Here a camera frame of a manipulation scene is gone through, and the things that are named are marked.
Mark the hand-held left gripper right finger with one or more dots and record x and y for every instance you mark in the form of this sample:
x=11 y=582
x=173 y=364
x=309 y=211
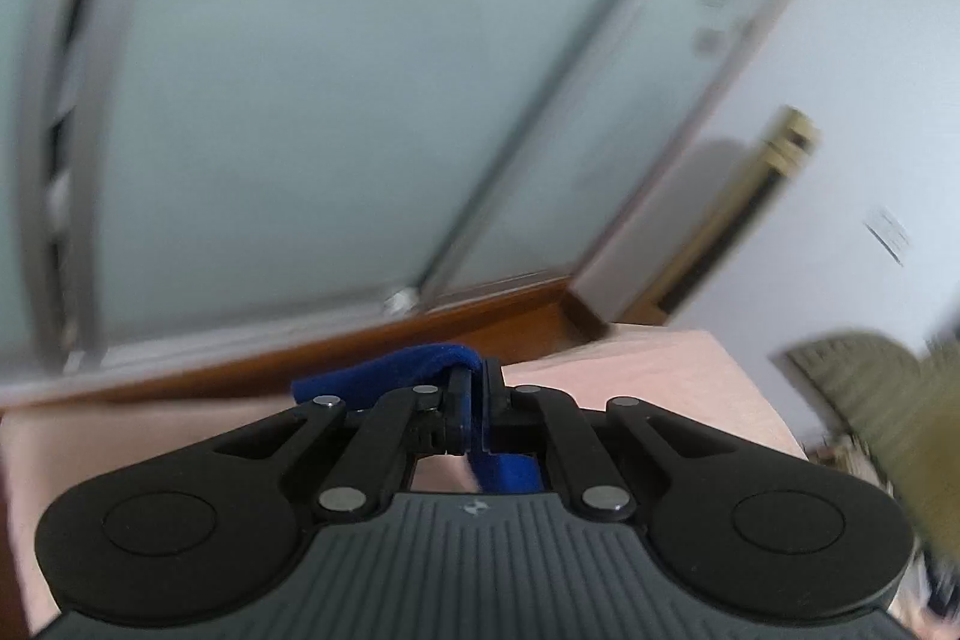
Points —
x=489 y=407

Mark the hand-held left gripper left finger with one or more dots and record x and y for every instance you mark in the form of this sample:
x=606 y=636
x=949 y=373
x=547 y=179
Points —
x=466 y=411

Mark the blue small garment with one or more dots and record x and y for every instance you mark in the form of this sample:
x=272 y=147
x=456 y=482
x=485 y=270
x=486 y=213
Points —
x=390 y=371

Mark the pink bed sheet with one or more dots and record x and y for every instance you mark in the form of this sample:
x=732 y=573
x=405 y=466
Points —
x=637 y=364

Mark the brown wooden door sill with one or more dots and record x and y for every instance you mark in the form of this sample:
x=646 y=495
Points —
x=300 y=347

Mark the frosted glass sliding door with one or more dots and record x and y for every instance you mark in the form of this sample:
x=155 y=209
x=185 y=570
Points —
x=300 y=85

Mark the green padded headboard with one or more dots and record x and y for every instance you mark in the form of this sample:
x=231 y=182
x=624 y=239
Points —
x=862 y=377

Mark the gold framed panel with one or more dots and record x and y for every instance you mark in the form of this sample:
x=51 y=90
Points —
x=787 y=149

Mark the white wall socket panel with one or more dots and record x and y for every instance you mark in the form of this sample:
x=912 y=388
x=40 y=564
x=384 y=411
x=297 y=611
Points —
x=889 y=235

